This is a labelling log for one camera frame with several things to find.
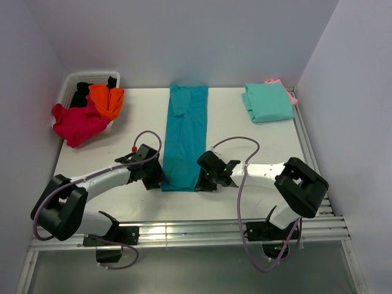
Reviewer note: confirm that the magenta t shirt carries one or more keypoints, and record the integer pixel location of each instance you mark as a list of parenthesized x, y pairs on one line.
[(78, 124)]

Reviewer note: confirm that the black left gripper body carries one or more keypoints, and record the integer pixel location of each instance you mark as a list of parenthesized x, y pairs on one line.
[(153, 174)]

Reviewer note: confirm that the black t shirt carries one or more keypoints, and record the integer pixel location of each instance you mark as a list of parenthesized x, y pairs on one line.
[(79, 99)]

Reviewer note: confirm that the folded mint t shirt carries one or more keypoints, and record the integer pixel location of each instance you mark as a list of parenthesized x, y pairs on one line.
[(267, 103)]

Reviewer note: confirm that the orange t shirt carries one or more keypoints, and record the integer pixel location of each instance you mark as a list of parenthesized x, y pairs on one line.
[(108, 102)]

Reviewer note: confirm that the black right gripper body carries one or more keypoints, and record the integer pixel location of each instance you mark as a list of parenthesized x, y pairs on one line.
[(207, 181)]

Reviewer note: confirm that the teal t shirt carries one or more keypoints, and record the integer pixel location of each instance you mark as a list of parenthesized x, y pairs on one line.
[(185, 137)]

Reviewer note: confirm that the white plastic laundry basket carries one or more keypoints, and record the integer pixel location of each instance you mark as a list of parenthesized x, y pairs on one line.
[(70, 86)]

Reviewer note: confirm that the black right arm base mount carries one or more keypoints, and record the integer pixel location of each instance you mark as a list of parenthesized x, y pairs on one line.
[(264, 231)]

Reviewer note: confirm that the folded pink t shirt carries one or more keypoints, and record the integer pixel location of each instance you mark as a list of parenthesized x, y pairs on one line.
[(289, 94)]

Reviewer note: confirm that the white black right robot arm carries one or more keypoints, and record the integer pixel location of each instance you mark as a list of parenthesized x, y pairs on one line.
[(302, 190)]

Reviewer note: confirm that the aluminium table edge rail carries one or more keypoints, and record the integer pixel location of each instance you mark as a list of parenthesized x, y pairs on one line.
[(226, 232)]

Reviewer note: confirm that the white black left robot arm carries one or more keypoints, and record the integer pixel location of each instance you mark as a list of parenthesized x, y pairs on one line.
[(61, 209)]

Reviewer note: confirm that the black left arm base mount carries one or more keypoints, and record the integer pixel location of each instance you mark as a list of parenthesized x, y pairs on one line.
[(111, 247)]

